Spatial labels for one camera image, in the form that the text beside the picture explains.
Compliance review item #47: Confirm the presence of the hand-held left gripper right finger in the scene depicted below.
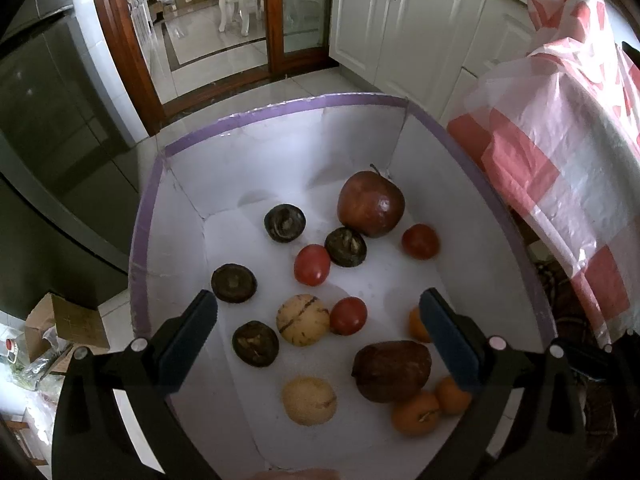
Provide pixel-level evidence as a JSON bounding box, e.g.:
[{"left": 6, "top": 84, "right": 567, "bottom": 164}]
[{"left": 419, "top": 287, "right": 588, "bottom": 480}]

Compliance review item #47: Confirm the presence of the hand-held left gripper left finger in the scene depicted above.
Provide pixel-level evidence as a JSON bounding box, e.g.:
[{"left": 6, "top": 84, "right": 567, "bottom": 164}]
[{"left": 50, "top": 289, "right": 221, "bottom": 480}]

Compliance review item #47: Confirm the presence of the orange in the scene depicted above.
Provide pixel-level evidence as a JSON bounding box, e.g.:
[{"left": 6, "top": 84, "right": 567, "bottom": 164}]
[
  {"left": 434, "top": 375, "right": 473, "bottom": 416},
  {"left": 391, "top": 391, "right": 442, "bottom": 436},
  {"left": 407, "top": 306, "right": 432, "bottom": 343}
]

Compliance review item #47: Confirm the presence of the dark wrinkled red apple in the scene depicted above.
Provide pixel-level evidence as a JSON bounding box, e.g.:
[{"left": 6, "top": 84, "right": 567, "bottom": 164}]
[{"left": 351, "top": 340, "right": 432, "bottom": 404}]

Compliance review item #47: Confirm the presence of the red tomato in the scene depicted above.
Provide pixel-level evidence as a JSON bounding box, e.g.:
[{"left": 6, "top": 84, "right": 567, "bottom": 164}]
[
  {"left": 329, "top": 296, "right": 369, "bottom": 336},
  {"left": 293, "top": 244, "right": 332, "bottom": 286},
  {"left": 401, "top": 223, "right": 441, "bottom": 261}
]

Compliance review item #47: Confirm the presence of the yellow striped pepino melon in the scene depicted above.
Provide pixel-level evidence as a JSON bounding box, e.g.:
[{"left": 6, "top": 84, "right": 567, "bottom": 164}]
[
  {"left": 281, "top": 376, "right": 338, "bottom": 427},
  {"left": 276, "top": 294, "right": 331, "bottom": 347}
]

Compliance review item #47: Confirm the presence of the shiny red apple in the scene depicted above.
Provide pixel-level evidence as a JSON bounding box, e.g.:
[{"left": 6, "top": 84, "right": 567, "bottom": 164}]
[{"left": 336, "top": 163, "right": 406, "bottom": 239}]

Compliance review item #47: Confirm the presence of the white box with purple rim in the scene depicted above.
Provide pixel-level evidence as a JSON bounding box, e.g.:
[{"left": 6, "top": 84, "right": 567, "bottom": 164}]
[{"left": 127, "top": 92, "right": 558, "bottom": 480}]

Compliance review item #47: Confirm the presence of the cardboard box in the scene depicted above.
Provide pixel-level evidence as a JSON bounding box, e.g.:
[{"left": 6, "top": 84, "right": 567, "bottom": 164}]
[{"left": 25, "top": 292, "right": 111, "bottom": 361}]

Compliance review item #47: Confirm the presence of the clear plastic bag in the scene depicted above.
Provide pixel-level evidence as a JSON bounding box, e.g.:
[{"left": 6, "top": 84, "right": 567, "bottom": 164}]
[{"left": 0, "top": 327, "right": 71, "bottom": 396}]

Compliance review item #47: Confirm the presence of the red white checked tablecloth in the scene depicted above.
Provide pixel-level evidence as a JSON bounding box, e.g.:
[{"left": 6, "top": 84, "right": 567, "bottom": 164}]
[{"left": 446, "top": 0, "right": 640, "bottom": 348}]

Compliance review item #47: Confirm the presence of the dark glossy appliance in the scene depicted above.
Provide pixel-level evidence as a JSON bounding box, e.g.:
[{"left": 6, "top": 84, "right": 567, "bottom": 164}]
[{"left": 0, "top": 10, "right": 151, "bottom": 321}]

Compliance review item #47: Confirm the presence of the white kitchen cabinet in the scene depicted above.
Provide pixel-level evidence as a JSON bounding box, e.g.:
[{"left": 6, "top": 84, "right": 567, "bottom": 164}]
[{"left": 328, "top": 0, "right": 546, "bottom": 126}]

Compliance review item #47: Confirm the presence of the wood-framed glass door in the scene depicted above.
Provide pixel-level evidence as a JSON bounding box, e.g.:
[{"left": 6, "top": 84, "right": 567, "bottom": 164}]
[{"left": 265, "top": 0, "right": 341, "bottom": 73}]

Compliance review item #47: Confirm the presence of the wooden door frame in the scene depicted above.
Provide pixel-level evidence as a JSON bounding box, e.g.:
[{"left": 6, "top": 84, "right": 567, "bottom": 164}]
[{"left": 87, "top": 0, "right": 166, "bottom": 136}]

